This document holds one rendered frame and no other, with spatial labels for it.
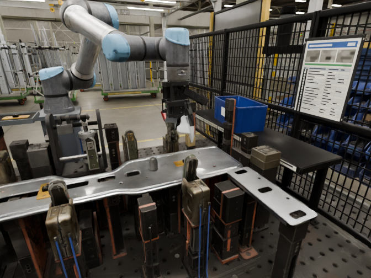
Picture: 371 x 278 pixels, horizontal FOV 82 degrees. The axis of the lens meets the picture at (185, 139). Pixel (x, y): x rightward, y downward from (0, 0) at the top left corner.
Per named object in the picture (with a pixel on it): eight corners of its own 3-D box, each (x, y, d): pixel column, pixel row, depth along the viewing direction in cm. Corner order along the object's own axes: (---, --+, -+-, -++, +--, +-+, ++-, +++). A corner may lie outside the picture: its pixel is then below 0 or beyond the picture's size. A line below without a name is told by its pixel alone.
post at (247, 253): (244, 261, 77) (254, 193, 66) (227, 238, 86) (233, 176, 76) (259, 255, 79) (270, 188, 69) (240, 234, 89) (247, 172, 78)
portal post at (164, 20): (167, 83, 1164) (164, 14, 1046) (162, 81, 1243) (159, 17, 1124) (173, 83, 1177) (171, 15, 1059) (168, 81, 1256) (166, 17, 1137)
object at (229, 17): (257, 166, 287) (281, -10, 215) (248, 169, 282) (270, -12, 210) (209, 135, 403) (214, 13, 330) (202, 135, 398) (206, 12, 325)
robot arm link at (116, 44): (44, -10, 79) (116, 30, 56) (75, -4, 87) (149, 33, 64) (48, 24, 86) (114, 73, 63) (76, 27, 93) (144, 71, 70)
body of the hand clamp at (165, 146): (168, 207, 104) (166, 140, 92) (164, 199, 110) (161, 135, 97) (180, 204, 106) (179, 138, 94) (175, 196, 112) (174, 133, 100)
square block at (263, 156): (253, 234, 88) (265, 155, 75) (241, 222, 95) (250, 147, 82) (268, 228, 91) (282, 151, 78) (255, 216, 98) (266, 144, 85)
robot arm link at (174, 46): (175, 30, 71) (195, 28, 66) (176, 65, 75) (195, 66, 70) (157, 28, 66) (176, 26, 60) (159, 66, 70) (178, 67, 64)
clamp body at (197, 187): (188, 289, 68) (189, 198, 55) (175, 259, 78) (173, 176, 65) (213, 278, 71) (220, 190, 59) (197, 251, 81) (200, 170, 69)
